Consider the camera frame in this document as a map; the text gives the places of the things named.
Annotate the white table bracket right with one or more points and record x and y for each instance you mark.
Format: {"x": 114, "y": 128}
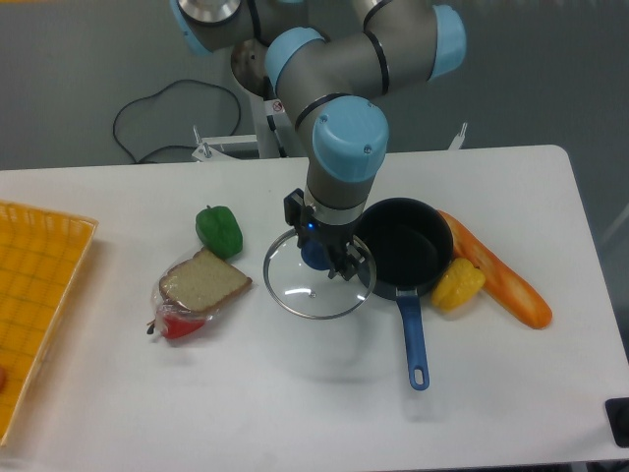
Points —
{"x": 459, "y": 139}

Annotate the orange baguette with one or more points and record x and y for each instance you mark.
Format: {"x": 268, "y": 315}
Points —
{"x": 504, "y": 285}

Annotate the glass lid blue knob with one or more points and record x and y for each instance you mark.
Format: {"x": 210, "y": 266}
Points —
{"x": 313, "y": 293}

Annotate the dark blue saucepan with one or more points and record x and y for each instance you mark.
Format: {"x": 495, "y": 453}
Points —
{"x": 412, "y": 246}

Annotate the yellow plastic basket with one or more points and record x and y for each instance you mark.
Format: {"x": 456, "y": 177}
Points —
{"x": 42, "y": 251}

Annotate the black object table corner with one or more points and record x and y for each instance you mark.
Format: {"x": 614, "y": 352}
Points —
{"x": 617, "y": 411}

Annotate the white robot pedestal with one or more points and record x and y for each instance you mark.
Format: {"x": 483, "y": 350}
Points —
{"x": 274, "y": 135}

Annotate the yellow bell pepper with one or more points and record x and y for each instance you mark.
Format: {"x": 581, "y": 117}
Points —
{"x": 459, "y": 284}

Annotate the green bell pepper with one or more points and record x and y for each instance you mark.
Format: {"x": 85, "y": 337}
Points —
{"x": 219, "y": 231}

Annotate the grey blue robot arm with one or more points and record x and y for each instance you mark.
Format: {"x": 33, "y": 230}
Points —
{"x": 327, "y": 89}

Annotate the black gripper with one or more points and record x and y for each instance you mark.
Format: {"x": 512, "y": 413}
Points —
{"x": 346, "y": 259}

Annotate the wrapped bread slice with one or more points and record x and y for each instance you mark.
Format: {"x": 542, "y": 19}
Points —
{"x": 198, "y": 287}

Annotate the red bell pepper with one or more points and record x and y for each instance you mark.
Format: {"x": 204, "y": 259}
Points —
{"x": 172, "y": 325}

